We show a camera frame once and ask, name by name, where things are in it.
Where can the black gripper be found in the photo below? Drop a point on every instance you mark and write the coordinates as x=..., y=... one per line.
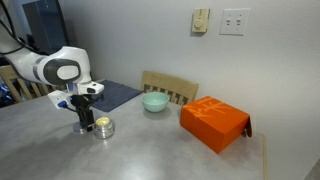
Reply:
x=85, y=103

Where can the clear glass object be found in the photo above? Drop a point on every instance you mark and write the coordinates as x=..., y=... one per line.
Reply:
x=76, y=128

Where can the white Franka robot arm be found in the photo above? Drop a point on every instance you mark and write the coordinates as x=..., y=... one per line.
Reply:
x=56, y=68

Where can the silver round tin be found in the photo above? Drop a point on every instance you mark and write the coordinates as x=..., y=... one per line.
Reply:
x=104, y=130

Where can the dark blue cloth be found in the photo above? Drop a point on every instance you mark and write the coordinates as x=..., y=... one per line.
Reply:
x=120, y=93

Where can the mint green bowl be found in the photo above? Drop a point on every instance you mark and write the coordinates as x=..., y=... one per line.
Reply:
x=155, y=101

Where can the light wooden slatted chair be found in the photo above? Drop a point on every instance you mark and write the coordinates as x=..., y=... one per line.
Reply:
x=10, y=76
x=170, y=85

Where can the dark tall cabinet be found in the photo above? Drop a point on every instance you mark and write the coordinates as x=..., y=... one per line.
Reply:
x=43, y=23

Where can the orange cardboard box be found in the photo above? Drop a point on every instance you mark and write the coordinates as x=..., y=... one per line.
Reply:
x=213, y=123

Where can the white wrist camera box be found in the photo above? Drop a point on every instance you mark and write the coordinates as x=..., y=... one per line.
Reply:
x=59, y=98

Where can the beige wall thermostat dial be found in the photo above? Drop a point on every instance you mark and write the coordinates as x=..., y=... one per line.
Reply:
x=200, y=20

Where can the white double light switch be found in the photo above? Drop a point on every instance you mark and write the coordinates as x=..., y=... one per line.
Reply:
x=234, y=21

